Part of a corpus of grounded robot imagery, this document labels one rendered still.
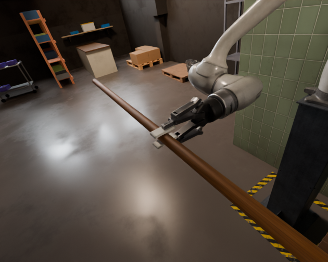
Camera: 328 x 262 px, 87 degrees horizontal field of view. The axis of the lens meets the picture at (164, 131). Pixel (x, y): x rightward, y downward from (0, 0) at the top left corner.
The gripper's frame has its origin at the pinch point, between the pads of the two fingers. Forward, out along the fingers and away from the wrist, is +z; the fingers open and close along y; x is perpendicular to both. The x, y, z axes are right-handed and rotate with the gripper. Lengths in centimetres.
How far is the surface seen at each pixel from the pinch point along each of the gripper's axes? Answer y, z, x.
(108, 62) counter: 85, -138, 569
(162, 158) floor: 120, -44, 106
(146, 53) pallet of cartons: 80, -241, 491
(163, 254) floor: 120, 11, 21
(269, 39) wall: 3, -123, 43
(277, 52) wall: 12, -123, 36
